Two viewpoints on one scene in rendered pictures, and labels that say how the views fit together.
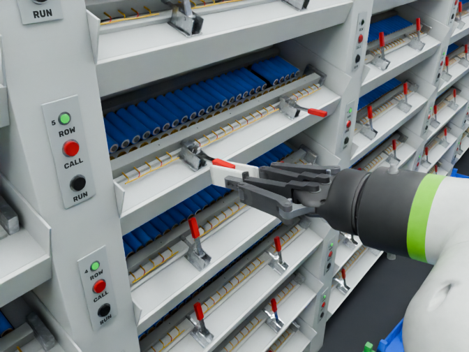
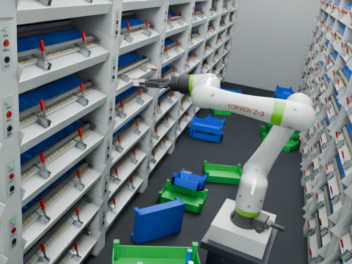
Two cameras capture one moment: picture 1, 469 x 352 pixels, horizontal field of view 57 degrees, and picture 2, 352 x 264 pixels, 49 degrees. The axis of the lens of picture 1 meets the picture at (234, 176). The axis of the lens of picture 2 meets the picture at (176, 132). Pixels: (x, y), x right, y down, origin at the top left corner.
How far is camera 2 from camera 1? 138 cm
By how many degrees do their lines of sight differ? 25
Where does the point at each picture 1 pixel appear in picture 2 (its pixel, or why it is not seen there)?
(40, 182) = (109, 75)
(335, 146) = not seen: hidden behind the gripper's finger
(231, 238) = (128, 112)
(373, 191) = (180, 78)
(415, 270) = (182, 158)
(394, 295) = (174, 168)
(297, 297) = (140, 154)
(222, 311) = (122, 144)
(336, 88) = (155, 63)
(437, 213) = (194, 80)
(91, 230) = (112, 91)
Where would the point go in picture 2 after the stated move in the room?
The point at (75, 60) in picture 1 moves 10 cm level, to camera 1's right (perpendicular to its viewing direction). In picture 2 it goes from (117, 46) to (138, 47)
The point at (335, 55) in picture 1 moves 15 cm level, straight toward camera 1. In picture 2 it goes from (154, 52) to (157, 57)
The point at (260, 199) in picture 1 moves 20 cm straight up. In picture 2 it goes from (153, 84) to (157, 42)
